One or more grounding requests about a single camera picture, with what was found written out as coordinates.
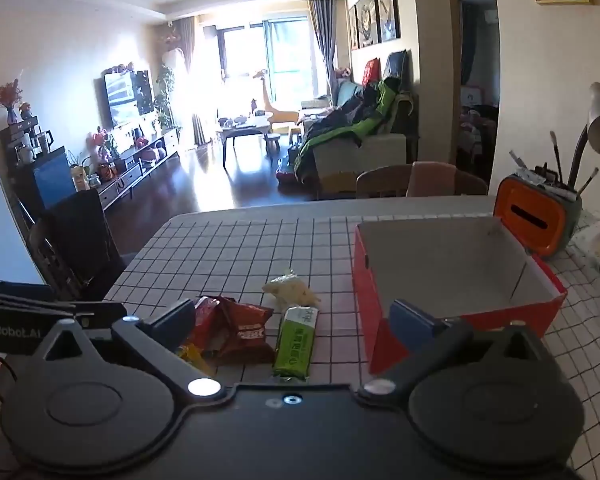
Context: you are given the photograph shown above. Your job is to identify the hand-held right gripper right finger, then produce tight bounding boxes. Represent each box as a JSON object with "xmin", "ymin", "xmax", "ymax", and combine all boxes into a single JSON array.
[{"xmin": 357, "ymin": 299, "xmax": 549, "ymax": 402}]

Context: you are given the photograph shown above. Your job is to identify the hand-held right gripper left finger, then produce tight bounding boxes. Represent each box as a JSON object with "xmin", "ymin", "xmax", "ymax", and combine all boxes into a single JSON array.
[{"xmin": 32, "ymin": 300, "xmax": 223, "ymax": 402}]

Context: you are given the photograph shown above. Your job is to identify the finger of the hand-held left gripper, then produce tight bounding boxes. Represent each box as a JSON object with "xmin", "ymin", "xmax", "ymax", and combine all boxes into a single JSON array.
[
  {"xmin": 0, "ymin": 293, "xmax": 127, "ymax": 329},
  {"xmin": 0, "ymin": 282, "xmax": 54, "ymax": 302}
]

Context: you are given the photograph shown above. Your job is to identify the red orange snack packet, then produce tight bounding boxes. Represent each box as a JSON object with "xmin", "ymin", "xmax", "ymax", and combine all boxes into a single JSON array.
[{"xmin": 180, "ymin": 296, "xmax": 226, "ymax": 356}]

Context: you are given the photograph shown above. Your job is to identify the yellow snack packet with picture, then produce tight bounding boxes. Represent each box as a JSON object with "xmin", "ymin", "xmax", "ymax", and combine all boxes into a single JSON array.
[{"xmin": 176, "ymin": 342, "xmax": 214, "ymax": 376}]

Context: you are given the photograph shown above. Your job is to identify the red cardboard box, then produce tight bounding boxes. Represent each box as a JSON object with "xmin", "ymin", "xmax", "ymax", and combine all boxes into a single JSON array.
[{"xmin": 351, "ymin": 212, "xmax": 568, "ymax": 376}]

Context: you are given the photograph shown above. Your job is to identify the dark maroon snack packet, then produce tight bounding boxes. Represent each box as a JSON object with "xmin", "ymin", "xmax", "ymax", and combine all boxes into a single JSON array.
[{"xmin": 214, "ymin": 296, "xmax": 275, "ymax": 366}]

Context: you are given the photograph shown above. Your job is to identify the pale white snack packet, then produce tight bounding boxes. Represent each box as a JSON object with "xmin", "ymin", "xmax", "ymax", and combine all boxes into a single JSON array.
[{"xmin": 262, "ymin": 269, "xmax": 322, "ymax": 307}]

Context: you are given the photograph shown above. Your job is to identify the green snack packet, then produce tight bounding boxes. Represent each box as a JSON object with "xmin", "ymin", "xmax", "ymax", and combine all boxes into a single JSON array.
[{"xmin": 272, "ymin": 305, "xmax": 320, "ymax": 382}]

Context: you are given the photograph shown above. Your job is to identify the white board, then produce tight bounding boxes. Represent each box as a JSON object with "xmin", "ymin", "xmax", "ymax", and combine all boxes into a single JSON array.
[{"xmin": 0, "ymin": 171, "xmax": 49, "ymax": 286}]

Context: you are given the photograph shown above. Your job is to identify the dark chair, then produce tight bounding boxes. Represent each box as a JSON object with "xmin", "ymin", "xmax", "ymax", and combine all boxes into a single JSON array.
[{"xmin": 27, "ymin": 189, "xmax": 129, "ymax": 303}]

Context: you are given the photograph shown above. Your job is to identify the blue front cabinet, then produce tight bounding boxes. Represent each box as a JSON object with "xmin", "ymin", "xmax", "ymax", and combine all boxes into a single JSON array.
[{"xmin": 0, "ymin": 115, "xmax": 82, "ymax": 211}]

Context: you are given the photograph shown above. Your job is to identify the checkered tablecloth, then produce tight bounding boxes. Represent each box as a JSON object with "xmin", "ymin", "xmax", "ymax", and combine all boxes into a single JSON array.
[{"xmin": 102, "ymin": 207, "xmax": 600, "ymax": 480}]

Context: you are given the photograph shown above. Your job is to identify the wooden chair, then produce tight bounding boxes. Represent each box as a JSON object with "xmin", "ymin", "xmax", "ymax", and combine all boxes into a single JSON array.
[{"xmin": 356, "ymin": 162, "xmax": 488, "ymax": 199}]

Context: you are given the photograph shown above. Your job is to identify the pink towel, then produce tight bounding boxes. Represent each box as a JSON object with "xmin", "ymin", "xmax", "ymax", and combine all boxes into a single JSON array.
[{"xmin": 407, "ymin": 161, "xmax": 459, "ymax": 197}]

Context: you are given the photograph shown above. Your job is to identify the long television cabinet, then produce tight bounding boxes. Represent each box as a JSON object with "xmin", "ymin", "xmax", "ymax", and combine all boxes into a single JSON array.
[{"xmin": 95, "ymin": 127, "xmax": 181, "ymax": 211}]

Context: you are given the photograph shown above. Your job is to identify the orange green tissue box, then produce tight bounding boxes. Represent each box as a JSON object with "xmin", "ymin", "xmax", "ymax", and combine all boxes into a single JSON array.
[{"xmin": 495, "ymin": 172, "xmax": 584, "ymax": 259}]

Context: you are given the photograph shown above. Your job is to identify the beige sofa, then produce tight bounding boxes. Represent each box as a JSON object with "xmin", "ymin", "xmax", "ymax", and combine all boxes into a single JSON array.
[{"xmin": 300, "ymin": 80, "xmax": 421, "ymax": 197}]

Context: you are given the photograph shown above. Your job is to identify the red item on floor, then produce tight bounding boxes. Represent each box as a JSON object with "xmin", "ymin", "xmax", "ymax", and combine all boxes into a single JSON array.
[{"xmin": 275, "ymin": 157, "xmax": 301, "ymax": 184}]

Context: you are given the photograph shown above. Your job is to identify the red flowers in vase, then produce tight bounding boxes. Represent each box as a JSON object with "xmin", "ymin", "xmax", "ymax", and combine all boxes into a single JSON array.
[{"xmin": 0, "ymin": 80, "xmax": 26, "ymax": 124}]

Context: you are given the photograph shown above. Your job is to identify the small black gadget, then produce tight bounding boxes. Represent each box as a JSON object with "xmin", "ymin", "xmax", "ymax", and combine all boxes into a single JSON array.
[{"xmin": 530, "ymin": 162, "xmax": 561, "ymax": 186}]

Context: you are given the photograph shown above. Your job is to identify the coffee table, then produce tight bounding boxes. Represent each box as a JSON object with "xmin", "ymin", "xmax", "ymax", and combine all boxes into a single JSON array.
[{"xmin": 216, "ymin": 117, "xmax": 272, "ymax": 168}]

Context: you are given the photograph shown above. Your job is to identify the small wooden stool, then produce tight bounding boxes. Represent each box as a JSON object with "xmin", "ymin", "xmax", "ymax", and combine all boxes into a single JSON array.
[{"xmin": 262, "ymin": 132, "xmax": 284, "ymax": 161}]

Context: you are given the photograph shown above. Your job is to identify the green black jacket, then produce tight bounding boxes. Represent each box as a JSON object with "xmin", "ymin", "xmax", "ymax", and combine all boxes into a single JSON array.
[{"xmin": 292, "ymin": 77, "xmax": 406, "ymax": 182}]

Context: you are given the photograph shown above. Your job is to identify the long black writing brush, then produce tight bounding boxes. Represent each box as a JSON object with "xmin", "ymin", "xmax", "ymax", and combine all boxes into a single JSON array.
[{"xmin": 550, "ymin": 131, "xmax": 564, "ymax": 182}]

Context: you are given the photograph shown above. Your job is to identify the television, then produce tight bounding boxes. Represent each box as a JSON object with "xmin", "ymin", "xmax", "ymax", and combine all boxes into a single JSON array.
[{"xmin": 102, "ymin": 70, "xmax": 156, "ymax": 129}]

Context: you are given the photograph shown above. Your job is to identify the tall green plant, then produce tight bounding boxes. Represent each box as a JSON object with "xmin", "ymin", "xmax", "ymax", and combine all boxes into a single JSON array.
[{"xmin": 152, "ymin": 62, "xmax": 179, "ymax": 131}]

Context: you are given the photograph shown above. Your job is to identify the short writing brush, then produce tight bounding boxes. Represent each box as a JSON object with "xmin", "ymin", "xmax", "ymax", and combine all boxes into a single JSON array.
[{"xmin": 577, "ymin": 167, "xmax": 600, "ymax": 196}]

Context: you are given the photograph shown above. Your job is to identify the beige curtain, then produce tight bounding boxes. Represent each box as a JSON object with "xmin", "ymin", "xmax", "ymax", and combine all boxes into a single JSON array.
[{"xmin": 172, "ymin": 16, "xmax": 209, "ymax": 148}]

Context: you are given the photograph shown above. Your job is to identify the yellow giraffe toy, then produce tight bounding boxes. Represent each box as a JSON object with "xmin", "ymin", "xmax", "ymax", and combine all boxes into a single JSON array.
[{"xmin": 252, "ymin": 69, "xmax": 301, "ymax": 129}]

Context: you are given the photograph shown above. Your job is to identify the red cushion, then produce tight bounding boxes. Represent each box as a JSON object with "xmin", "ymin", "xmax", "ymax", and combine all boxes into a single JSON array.
[{"xmin": 362, "ymin": 57, "xmax": 382, "ymax": 87}]

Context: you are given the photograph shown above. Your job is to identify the black cushion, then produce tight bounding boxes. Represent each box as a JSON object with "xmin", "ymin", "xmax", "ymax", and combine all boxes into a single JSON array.
[{"xmin": 382, "ymin": 50, "xmax": 411, "ymax": 89}]

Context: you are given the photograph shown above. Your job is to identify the grey curtain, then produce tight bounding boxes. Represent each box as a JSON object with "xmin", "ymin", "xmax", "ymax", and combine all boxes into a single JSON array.
[{"xmin": 307, "ymin": 0, "xmax": 339, "ymax": 101}]

